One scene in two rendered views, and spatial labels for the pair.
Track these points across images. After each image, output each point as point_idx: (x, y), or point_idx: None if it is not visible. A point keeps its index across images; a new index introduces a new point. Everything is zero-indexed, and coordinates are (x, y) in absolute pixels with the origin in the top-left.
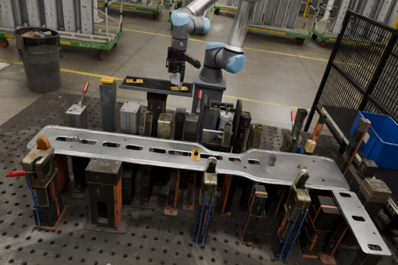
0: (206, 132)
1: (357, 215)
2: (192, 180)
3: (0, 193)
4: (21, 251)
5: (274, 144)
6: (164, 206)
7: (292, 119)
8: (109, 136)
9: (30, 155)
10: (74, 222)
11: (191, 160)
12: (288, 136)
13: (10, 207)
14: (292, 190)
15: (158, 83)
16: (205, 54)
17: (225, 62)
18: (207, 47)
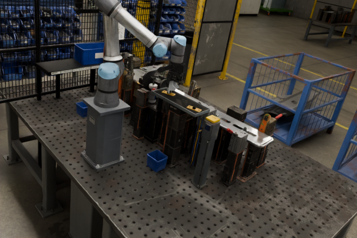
0: (155, 108)
1: (153, 67)
2: None
3: (285, 191)
4: (271, 159)
5: (68, 124)
6: None
7: (124, 67)
8: (223, 124)
9: (272, 119)
10: (244, 156)
11: (190, 99)
12: (132, 74)
13: (277, 179)
14: (167, 75)
15: (177, 101)
16: (116, 81)
17: (123, 69)
18: (118, 72)
